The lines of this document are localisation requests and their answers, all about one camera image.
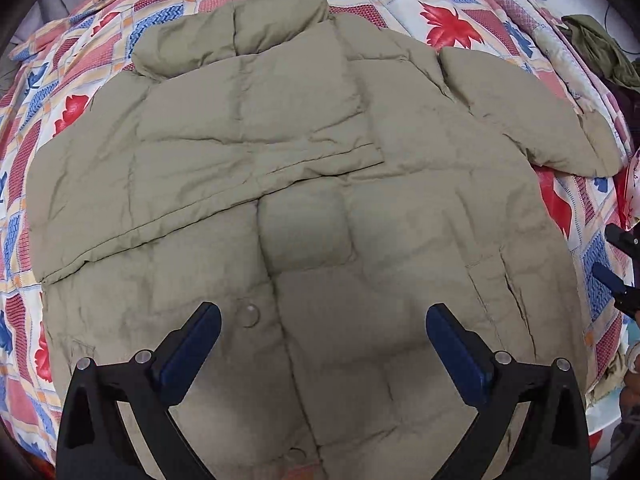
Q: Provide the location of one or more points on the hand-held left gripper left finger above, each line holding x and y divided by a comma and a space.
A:
192, 355

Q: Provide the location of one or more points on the leaf-print checked blanket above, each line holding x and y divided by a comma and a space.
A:
75, 60

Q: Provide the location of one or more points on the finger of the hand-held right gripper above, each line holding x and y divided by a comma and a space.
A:
625, 240
607, 277

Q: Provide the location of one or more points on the khaki puffer jacket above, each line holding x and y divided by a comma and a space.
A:
320, 160

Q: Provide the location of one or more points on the pink satin cloth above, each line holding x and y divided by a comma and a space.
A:
634, 180

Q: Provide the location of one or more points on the olive green cloth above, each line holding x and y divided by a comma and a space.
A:
600, 50

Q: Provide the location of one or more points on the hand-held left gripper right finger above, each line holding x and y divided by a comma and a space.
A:
457, 355

